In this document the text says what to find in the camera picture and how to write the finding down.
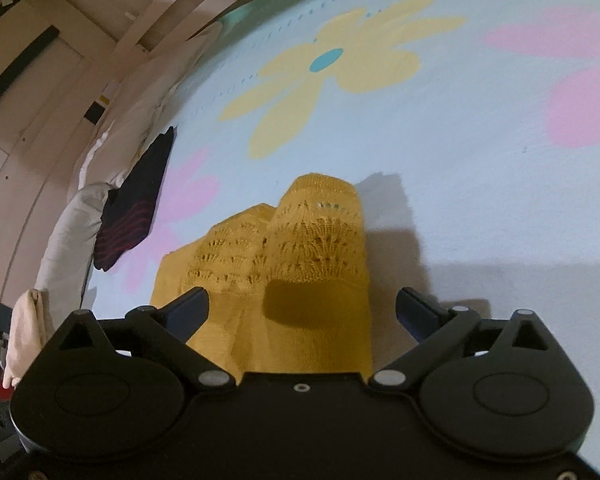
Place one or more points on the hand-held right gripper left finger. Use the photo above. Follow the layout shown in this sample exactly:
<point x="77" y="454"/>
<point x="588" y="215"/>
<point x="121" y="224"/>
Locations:
<point x="196" y="306"/>

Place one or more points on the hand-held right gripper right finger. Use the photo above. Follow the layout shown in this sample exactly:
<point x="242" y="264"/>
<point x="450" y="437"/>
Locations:
<point x="409" y="310"/>

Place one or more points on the yellow knit sweater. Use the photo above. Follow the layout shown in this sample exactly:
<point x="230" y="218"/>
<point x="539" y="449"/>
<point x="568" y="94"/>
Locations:
<point x="305" y="260"/>

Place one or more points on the folded dark striped clothes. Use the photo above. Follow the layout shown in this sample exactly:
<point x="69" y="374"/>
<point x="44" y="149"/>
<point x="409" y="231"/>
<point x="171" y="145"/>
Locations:
<point x="130" y="220"/>

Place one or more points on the cream cloth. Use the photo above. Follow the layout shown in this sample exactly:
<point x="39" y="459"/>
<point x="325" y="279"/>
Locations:
<point x="25" y="335"/>

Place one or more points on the white pillow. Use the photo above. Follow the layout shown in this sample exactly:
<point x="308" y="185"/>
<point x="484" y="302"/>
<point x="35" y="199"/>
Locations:
<point x="145" y="110"/>
<point x="65" y="245"/>

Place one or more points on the floral bedsheet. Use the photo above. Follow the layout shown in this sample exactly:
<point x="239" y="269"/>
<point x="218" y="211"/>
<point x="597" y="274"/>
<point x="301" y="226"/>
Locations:
<point x="430" y="135"/>

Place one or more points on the white wooden headboard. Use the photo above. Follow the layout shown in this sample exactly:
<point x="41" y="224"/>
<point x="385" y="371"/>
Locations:
<point x="190" y="5"/>

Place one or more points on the wall socket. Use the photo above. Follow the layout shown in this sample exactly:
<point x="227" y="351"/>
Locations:
<point x="96" y="110"/>

